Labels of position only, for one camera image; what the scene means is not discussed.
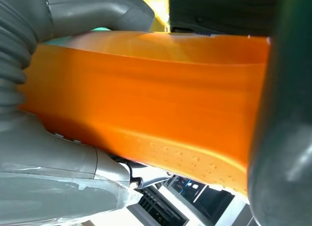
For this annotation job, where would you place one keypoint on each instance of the dark flat device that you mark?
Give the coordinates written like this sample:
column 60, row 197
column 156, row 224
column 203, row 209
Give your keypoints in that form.
column 158, row 211

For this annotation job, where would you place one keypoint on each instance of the green table mat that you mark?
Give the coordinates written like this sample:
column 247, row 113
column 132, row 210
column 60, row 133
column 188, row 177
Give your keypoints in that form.
column 56, row 41

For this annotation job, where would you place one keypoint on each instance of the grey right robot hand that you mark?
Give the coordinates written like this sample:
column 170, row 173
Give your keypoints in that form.
column 48, row 185

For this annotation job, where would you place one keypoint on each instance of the black controller device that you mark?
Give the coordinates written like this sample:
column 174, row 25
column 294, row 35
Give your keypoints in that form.
column 207, row 202

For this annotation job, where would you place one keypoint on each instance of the yellow film-wrapped cardboard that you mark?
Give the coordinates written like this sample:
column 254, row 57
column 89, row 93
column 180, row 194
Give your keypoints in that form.
column 158, row 5

